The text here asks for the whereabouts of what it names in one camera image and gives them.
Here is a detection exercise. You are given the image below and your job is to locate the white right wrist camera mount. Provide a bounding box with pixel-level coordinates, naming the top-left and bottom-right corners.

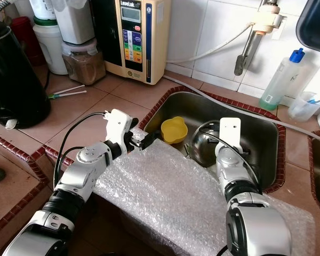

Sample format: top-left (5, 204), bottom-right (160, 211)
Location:
top-left (220, 117), bottom-right (242, 150)

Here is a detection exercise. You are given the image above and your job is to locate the white plastic stick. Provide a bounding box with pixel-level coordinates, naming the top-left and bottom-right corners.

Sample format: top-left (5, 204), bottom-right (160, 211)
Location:
top-left (48, 91), bottom-right (87, 100)
top-left (52, 84), bottom-right (86, 95)

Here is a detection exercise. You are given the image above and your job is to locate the cream water ionizer machine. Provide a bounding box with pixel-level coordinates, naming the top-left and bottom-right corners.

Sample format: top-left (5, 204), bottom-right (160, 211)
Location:
top-left (91, 0), bottom-right (171, 86)

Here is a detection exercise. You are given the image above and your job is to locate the clear bottle with blue cap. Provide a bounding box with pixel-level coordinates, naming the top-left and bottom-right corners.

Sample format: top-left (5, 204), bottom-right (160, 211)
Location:
top-left (259, 48), bottom-right (306, 111)

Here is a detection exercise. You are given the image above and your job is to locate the clear bubble wrap sheet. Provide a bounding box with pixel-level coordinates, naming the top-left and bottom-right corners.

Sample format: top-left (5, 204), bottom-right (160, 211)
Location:
top-left (93, 140), bottom-right (315, 256)

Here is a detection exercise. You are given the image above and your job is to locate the white plastic jug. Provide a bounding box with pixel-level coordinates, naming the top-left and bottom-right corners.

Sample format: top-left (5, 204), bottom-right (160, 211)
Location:
top-left (52, 0), bottom-right (95, 46)

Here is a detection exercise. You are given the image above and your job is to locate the chrome wall tap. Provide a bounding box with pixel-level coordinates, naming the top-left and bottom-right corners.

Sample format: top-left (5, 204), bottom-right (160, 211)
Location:
top-left (234, 0), bottom-right (279, 76)

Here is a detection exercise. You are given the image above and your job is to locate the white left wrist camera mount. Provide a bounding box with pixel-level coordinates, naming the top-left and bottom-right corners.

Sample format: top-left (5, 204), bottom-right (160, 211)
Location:
top-left (104, 108), bottom-right (134, 155)

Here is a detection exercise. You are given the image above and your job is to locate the cream tap diverter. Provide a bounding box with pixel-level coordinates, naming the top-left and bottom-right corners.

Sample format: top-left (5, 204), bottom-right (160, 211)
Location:
top-left (251, 5), bottom-right (284, 35)

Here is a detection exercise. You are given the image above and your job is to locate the jar of brown powder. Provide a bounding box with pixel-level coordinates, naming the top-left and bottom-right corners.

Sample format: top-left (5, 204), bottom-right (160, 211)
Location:
top-left (62, 40), bottom-right (106, 86)

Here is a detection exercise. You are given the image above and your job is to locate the black electric kettle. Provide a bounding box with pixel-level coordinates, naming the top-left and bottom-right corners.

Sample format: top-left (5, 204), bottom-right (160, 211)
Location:
top-left (0, 20), bottom-right (51, 130)

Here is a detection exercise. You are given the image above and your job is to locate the round steel bowl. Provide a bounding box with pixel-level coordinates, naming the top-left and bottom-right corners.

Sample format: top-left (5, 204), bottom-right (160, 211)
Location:
top-left (191, 122), bottom-right (222, 167)

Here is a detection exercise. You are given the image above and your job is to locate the grey drain hose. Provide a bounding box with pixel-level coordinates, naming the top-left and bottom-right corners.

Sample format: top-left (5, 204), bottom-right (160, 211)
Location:
top-left (163, 76), bottom-right (320, 145)

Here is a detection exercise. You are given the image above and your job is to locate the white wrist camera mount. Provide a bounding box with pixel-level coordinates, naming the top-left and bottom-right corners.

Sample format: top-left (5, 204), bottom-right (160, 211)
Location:
top-left (220, 117), bottom-right (242, 150)
top-left (104, 108), bottom-right (134, 155)

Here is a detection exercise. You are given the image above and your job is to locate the white bottle with green band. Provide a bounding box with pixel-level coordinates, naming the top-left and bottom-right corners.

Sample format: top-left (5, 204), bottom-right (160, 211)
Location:
top-left (29, 0), bottom-right (70, 75)

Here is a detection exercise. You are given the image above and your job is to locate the clear plastic cup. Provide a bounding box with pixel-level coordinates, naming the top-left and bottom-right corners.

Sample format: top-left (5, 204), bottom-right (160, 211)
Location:
top-left (288, 93), bottom-right (320, 122)

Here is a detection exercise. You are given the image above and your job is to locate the white blue toothbrush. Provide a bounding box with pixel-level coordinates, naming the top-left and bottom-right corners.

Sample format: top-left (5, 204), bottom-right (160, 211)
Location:
top-left (304, 92), bottom-right (320, 105)

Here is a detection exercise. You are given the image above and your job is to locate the dark blue pan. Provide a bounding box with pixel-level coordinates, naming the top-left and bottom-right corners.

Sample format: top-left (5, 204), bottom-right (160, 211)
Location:
top-left (296, 0), bottom-right (320, 55)

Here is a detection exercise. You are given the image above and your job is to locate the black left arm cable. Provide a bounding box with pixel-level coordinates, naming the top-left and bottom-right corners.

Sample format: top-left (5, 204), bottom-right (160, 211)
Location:
top-left (53, 110), bottom-right (110, 190)

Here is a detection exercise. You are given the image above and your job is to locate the yellow plastic cup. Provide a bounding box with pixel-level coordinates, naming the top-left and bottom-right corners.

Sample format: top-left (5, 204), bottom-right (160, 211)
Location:
top-left (160, 116), bottom-right (188, 145)

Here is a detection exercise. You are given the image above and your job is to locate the white water hose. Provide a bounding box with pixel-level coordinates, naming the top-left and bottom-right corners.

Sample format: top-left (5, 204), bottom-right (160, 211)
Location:
top-left (165, 24), bottom-right (254, 63)

